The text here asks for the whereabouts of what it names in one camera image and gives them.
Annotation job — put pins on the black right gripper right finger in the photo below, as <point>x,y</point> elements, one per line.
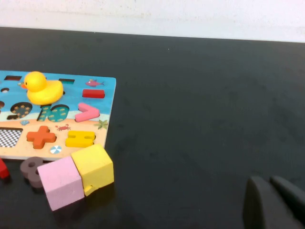
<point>293,195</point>

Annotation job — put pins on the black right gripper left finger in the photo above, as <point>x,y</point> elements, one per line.
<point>262,210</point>

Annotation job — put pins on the pink greater-than sign piece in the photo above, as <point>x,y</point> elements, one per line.
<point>94,112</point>

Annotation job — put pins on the yellow equals sign piece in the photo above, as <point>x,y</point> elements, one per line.
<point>76,143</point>

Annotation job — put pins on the red minus sign piece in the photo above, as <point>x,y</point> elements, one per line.
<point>93,93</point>

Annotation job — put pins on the colourful wooden number puzzle board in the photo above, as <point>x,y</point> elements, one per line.
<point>71,95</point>

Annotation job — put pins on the orange plus sign piece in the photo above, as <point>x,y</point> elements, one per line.
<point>41,138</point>

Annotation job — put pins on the brown number eight piece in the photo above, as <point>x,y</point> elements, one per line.
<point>32,174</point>

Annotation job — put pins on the red number seven piece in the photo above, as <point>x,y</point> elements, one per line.
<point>3,170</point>

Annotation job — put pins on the yellow foam cube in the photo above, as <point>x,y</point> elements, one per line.
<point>93,167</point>

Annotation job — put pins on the light pink foam cube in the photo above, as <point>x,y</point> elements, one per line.
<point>60,183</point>

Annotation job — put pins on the yellow rubber duck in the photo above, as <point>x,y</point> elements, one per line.
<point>43,91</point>

